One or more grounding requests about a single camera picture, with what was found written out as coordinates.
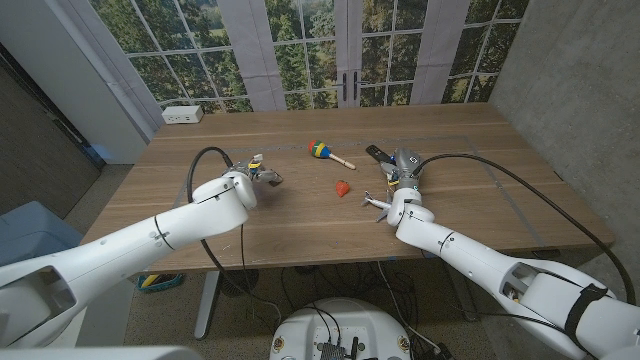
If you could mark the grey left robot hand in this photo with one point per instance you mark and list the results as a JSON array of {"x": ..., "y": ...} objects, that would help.
[{"x": 260, "y": 172}]

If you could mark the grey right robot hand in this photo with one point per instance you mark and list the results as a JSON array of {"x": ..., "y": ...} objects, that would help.
[{"x": 407, "y": 167}]

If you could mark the black tv remote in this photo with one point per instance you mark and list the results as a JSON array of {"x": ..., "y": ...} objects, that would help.
[{"x": 375, "y": 151}]

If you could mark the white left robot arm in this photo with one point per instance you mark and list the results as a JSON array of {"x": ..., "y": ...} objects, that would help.
[{"x": 150, "y": 240}]

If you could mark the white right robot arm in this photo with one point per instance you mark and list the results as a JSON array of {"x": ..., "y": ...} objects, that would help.
[{"x": 475, "y": 257}]

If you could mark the white toy airplane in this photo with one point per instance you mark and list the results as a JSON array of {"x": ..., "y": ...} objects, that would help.
[{"x": 375, "y": 202}]

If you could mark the colourful toy maraca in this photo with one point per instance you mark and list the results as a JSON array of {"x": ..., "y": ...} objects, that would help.
[{"x": 318, "y": 149}]

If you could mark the red toy strawberry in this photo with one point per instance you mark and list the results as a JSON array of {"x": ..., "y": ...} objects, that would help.
[{"x": 342, "y": 189}]

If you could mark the white power strip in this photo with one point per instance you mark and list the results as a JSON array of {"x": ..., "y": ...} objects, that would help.
[{"x": 182, "y": 114}]

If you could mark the black round floor fan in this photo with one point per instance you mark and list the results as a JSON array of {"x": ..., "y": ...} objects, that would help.
[{"x": 239, "y": 282}]

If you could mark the printed window backdrop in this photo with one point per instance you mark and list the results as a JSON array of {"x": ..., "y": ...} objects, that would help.
[{"x": 300, "y": 50}]

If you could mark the grey table leg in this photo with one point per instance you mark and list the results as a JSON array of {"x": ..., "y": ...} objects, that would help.
[{"x": 465, "y": 302}]

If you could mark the white table leg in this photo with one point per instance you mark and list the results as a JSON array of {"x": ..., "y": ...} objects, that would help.
[{"x": 205, "y": 310}]

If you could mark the teal basket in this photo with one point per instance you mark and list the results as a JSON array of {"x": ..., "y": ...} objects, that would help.
[{"x": 160, "y": 282}]

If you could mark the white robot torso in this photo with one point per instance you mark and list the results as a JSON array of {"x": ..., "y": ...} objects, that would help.
[{"x": 340, "y": 325}]

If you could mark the blue grey chair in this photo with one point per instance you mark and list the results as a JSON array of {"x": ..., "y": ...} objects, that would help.
[{"x": 30, "y": 230}]

